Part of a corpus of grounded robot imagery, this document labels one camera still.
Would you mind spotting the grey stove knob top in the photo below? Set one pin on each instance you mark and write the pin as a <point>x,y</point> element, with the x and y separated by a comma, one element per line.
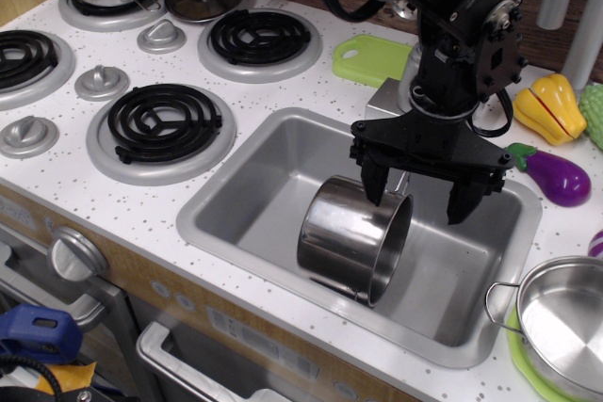
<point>161,38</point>

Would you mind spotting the blue clamp tool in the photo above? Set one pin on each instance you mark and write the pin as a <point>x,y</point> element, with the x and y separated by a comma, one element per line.
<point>39,333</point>

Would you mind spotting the grey metal sink basin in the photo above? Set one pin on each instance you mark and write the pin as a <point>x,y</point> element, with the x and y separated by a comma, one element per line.
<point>288,206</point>

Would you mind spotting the grey stove knob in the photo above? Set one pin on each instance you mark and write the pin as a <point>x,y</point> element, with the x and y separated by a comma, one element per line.
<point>161,38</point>
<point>101,84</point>
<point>28,137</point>

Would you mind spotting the black coil burner left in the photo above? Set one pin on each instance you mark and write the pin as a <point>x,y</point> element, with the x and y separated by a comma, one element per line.
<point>25,55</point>

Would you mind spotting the black coil burner front right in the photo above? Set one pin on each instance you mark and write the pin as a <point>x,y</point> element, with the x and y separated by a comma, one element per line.
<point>163,123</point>

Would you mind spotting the green plate under pot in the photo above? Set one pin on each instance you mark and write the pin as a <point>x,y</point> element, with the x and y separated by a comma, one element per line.
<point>527,369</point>

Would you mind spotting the grey oven door handle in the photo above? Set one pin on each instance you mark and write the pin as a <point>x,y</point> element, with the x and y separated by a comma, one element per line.
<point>150,349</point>

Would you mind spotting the green toy cutting board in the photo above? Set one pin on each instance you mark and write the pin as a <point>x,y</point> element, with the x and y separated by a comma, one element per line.
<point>370,60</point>

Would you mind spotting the grey oven knob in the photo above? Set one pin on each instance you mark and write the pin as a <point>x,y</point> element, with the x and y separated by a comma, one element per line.
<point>73,257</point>

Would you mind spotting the grey stove knob middle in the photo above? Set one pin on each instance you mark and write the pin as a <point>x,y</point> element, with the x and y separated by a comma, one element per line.
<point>101,84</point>

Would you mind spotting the large steel pot right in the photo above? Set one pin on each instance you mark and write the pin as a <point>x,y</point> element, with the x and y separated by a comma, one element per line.
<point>558,307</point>

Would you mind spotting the grey stove knob bottom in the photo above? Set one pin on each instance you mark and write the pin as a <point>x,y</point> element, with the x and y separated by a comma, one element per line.
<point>28,137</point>

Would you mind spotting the green toy corn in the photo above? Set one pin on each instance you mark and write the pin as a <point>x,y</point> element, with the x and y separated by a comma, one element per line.
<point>591,108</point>

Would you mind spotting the yellow toy bell pepper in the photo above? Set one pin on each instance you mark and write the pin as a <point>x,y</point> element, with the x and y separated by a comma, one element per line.
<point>549,107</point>

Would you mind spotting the purple striped toy vegetable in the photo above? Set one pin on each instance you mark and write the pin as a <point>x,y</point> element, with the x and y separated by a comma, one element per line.
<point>595,248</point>

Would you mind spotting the black coil burner back right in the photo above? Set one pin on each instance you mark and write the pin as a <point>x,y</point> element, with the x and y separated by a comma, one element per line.
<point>258,37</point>

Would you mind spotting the purple toy eggplant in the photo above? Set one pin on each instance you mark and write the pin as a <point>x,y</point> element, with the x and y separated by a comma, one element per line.
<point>561,181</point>

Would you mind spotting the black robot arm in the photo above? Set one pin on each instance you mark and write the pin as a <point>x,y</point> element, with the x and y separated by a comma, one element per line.
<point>469,53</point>

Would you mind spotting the black coil burner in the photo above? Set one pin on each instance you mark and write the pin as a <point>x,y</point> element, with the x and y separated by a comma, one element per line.
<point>163,123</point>
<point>25,55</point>
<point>258,37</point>

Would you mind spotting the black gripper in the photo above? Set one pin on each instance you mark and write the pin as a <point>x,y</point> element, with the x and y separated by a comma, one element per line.
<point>446,150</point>

